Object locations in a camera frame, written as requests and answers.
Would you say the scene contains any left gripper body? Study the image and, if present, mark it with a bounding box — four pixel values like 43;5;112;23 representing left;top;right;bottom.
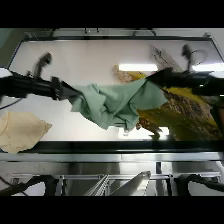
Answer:
49;76;81;102

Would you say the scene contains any pale green garment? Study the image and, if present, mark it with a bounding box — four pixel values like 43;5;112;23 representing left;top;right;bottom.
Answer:
67;77;168;132

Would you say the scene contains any beige garment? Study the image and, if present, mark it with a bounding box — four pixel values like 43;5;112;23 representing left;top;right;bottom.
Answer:
0;110;54;155

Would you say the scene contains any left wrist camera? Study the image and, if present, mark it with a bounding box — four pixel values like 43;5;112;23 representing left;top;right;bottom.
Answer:
32;52;53;80

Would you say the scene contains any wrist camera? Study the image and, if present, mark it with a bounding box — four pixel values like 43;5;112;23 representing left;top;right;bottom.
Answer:
32;52;53;80
181;43;198;73

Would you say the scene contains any black cable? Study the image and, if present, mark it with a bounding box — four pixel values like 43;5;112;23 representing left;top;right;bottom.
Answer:
0;97;25;112

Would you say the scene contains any silver frame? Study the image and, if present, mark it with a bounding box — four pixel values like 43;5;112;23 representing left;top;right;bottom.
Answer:
0;28;224;197

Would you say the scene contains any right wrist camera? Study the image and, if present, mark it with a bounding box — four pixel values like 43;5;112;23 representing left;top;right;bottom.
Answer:
181;43;198;73

